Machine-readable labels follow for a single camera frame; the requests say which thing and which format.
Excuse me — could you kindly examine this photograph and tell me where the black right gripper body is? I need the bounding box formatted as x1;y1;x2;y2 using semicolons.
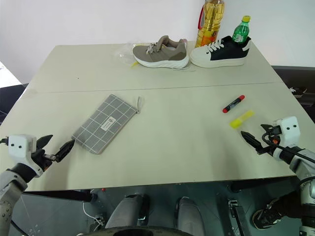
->
255;125;282;158

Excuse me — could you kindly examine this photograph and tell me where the clear plastic bag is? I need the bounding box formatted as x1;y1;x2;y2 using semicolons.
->
115;42;148;65

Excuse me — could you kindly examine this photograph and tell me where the dark rounded robot torso shape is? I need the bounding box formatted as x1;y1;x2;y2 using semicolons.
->
94;225;199;236

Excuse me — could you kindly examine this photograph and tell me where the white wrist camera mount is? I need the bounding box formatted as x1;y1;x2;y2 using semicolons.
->
271;116;302;148
7;134;44;178

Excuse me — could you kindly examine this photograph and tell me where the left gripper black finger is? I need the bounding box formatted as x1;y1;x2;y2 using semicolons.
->
36;134;54;150
55;139;75;163

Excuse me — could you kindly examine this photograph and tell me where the grey robot leg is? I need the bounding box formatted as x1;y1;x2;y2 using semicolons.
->
105;194;149;230
175;196;206;236

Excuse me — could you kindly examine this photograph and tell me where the grey left robot leg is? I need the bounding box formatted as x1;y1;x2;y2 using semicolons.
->
105;194;149;230

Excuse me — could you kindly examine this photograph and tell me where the grey checked fabric pencil case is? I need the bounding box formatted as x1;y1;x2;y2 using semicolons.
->
71;94;144;155

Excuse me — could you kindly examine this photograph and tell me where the black shoe with white laces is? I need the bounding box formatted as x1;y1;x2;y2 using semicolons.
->
287;86;308;99

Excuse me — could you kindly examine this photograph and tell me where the white and black sneaker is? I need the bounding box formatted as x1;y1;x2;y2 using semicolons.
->
189;35;252;68

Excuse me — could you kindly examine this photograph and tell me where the large yellow oil bottle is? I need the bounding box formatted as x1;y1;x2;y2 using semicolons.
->
194;0;226;49

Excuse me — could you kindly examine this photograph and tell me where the white floor cable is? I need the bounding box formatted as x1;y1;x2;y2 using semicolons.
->
82;201;104;227

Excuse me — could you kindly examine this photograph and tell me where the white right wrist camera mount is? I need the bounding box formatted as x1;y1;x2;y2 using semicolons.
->
271;116;302;148

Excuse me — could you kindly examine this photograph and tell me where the black furniture piece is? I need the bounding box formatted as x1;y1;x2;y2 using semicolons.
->
270;64;315;107

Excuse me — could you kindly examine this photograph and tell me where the yellow highlighter pen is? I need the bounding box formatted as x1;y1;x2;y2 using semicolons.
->
229;110;255;129

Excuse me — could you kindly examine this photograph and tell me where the black shoe on floor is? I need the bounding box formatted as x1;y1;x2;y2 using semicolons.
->
252;198;289;230

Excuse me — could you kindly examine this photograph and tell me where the grey right robot leg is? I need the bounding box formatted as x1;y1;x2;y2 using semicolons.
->
175;196;206;236

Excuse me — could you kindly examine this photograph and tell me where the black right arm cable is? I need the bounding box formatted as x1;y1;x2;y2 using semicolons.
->
261;133;315;163

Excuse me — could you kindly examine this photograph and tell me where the red and black marker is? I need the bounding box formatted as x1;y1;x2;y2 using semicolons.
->
222;94;246;114

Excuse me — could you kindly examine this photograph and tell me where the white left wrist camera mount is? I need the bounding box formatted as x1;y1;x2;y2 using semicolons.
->
7;134;44;178

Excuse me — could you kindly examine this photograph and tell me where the green soda bottle yellow cap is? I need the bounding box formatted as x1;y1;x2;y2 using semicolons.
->
232;15;252;45

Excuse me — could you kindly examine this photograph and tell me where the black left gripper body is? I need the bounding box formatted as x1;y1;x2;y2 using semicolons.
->
31;147;60;173

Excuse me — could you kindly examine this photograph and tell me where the taupe sneaker with white sole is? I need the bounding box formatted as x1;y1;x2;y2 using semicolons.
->
132;35;190;69

